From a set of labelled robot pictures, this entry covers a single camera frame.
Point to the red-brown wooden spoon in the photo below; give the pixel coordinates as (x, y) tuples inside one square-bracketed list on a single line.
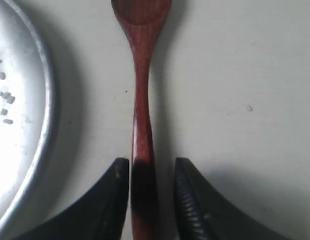
[(142, 21)]

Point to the round steel plate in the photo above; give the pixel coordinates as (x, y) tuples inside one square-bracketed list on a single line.
[(27, 102)]

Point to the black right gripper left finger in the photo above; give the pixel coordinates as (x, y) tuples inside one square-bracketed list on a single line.
[(98, 215)]

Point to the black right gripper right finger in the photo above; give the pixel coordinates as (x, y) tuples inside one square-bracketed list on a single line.
[(202, 213)]

